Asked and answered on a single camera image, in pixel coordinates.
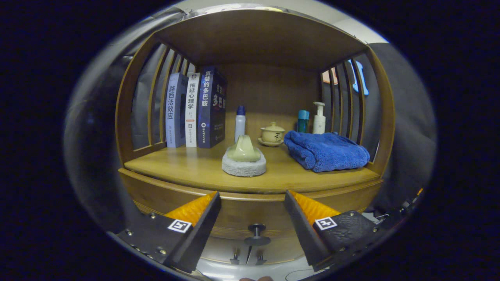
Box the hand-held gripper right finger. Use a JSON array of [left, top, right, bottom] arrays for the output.
[[284, 190, 385, 272]]

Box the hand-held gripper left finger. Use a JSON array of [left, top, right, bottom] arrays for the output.
[[115, 191, 222, 274]]

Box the black drawer knob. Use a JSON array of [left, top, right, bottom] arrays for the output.
[[244, 223, 271, 246]]

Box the wooden drawer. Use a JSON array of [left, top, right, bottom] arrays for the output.
[[118, 169, 383, 240]]

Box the wooden cabinet door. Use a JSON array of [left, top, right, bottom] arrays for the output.
[[203, 236, 250, 266], [248, 237, 306, 267]]

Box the wooden countertop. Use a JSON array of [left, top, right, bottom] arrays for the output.
[[124, 113, 381, 194]]

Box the wooden cabinet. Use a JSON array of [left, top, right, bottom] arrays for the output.
[[115, 9, 396, 270]]

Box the blue towel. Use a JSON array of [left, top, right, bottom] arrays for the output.
[[284, 131, 370, 173]]

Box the beige lidded teacup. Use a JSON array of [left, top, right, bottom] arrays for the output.
[[257, 122, 286, 147]]

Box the dark equipment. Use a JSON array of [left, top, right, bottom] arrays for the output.
[[367, 187, 424, 231]]

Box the teal bottle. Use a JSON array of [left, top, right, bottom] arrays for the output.
[[297, 110, 310, 133]]

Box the white pump bottle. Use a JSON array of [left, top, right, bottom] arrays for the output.
[[312, 102, 326, 135]]

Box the white bottle blue cap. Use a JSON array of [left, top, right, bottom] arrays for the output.
[[235, 105, 246, 143]]

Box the white book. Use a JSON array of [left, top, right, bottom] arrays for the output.
[[185, 72, 201, 148]]

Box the pale blue book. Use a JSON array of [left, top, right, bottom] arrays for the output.
[[165, 73, 189, 148]]

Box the dark blue book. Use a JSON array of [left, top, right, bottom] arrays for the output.
[[197, 66, 228, 149]]

